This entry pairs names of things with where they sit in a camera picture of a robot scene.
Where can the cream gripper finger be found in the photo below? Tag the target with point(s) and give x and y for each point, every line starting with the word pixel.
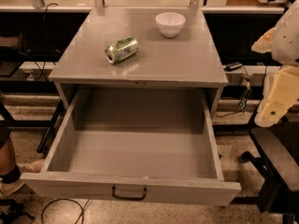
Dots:
pixel 280 93
pixel 264 43

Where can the green soda can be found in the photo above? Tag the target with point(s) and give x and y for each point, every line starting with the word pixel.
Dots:
pixel 121 49

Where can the open grey top drawer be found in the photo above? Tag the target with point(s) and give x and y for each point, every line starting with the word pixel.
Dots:
pixel 157 139

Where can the black power adapter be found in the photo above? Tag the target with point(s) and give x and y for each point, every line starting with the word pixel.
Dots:
pixel 232 66

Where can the black office chair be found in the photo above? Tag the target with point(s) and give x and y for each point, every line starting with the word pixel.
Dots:
pixel 278 164

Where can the white ceramic bowl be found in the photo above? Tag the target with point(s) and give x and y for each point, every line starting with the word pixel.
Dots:
pixel 170 23

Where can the person's leg with shoe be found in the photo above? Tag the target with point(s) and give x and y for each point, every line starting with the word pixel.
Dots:
pixel 10 171

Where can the black drawer handle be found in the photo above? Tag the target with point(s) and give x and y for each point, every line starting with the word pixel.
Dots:
pixel 134 195

